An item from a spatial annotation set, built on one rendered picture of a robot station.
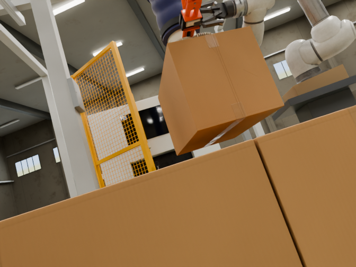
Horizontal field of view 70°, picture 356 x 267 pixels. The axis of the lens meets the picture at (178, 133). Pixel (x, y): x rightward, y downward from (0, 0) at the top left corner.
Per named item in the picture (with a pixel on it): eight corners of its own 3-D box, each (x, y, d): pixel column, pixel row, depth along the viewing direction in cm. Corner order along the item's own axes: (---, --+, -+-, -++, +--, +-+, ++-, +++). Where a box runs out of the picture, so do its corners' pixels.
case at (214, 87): (176, 156, 156) (157, 97, 164) (234, 138, 165) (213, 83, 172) (197, 131, 99) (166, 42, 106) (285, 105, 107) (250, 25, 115)
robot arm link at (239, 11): (249, 7, 115) (237, 10, 115) (243, 20, 124) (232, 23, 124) (242, -10, 117) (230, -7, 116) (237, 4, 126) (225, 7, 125)
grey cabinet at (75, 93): (80, 113, 256) (73, 86, 262) (86, 112, 257) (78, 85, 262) (73, 107, 237) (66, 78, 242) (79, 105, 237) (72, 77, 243)
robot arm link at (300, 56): (297, 79, 174) (283, 52, 177) (325, 65, 163) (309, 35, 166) (291, 79, 161) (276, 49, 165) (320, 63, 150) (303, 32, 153)
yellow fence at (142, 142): (112, 256, 266) (65, 78, 304) (119, 252, 275) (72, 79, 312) (176, 245, 222) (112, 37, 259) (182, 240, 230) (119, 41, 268)
